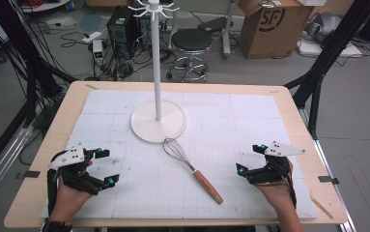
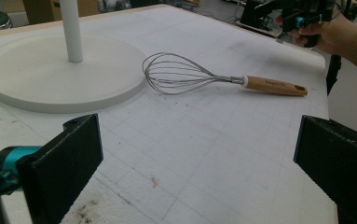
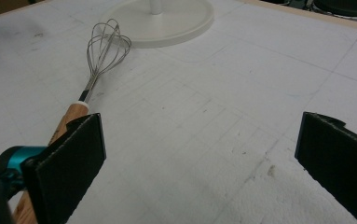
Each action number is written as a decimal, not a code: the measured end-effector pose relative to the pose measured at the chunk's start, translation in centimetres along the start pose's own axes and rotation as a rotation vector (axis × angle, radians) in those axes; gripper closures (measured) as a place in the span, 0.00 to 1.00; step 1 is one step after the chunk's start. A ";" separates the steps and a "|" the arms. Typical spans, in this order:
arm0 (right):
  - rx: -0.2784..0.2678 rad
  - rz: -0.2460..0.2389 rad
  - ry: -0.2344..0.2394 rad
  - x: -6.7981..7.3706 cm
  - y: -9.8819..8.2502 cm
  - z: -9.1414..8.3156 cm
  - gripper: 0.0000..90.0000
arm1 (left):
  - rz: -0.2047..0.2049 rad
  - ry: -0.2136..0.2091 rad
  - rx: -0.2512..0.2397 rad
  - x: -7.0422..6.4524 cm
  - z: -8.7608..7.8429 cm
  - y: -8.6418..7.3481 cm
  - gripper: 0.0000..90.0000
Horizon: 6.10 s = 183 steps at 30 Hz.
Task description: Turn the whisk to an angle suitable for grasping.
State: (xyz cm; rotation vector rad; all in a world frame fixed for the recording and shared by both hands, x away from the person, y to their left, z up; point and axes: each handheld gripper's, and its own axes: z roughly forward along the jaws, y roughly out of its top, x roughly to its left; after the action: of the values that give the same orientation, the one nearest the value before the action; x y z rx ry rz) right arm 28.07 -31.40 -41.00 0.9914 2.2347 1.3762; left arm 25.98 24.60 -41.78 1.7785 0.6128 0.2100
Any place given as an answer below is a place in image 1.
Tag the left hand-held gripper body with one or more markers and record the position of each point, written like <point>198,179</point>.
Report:
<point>73,174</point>

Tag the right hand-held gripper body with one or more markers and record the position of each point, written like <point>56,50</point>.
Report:
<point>271,172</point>

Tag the person's right hand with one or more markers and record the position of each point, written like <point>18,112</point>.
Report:
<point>279,196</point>

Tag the person's left hand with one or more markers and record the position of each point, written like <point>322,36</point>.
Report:
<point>67,199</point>

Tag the black tape strip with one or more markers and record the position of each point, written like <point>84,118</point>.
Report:
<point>328,180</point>
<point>32,174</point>

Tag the white grid mat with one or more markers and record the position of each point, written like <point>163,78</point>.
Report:
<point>160,180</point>

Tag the thin wooden stick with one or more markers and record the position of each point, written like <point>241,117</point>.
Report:
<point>321,208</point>

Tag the white hook stand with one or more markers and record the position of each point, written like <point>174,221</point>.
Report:
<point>156,80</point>

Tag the small white device with display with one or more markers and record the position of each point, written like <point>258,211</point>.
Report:
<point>98,50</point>

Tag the cardboard box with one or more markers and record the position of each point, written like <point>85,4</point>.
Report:
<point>271,35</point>

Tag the white power strip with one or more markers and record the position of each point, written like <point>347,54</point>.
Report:
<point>91,37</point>

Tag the black tripod stand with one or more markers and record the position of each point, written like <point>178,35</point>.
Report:
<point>28,54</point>
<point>330,51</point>

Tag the white flat board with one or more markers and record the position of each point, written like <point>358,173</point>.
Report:
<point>330,50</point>

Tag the black computer tower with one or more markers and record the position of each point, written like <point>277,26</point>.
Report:
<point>121,30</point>

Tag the black round stool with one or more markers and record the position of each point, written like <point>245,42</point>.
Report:
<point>190,40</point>

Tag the black laptop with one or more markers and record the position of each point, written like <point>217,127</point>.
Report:
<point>213,25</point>

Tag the grey bag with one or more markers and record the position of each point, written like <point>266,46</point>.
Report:
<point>326,25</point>

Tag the white round table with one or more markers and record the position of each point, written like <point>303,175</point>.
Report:
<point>44,5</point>

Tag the aluminium rail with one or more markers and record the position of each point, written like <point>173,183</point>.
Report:
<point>2,170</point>
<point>329,170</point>

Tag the grey metal post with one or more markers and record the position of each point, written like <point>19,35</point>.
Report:
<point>228,29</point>

